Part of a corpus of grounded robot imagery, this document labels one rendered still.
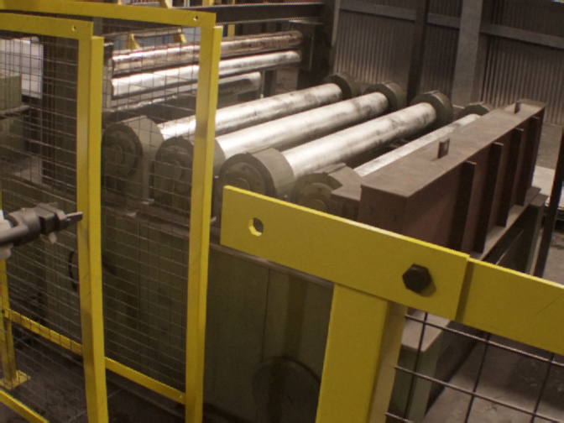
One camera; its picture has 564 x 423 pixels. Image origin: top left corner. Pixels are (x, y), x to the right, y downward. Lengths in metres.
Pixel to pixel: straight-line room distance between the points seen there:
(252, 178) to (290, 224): 2.20
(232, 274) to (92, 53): 1.32
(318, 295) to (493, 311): 2.21
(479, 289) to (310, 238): 0.14
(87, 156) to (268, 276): 1.10
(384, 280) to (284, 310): 2.29
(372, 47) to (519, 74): 2.61
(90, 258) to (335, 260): 1.55
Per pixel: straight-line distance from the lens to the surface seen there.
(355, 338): 0.58
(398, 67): 12.21
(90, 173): 1.97
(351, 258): 0.54
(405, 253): 0.52
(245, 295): 2.90
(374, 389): 0.59
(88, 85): 1.91
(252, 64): 4.38
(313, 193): 2.63
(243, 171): 2.77
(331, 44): 5.01
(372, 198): 2.37
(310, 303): 2.75
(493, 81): 11.69
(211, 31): 2.25
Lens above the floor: 2.04
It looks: 21 degrees down
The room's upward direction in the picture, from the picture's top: 5 degrees clockwise
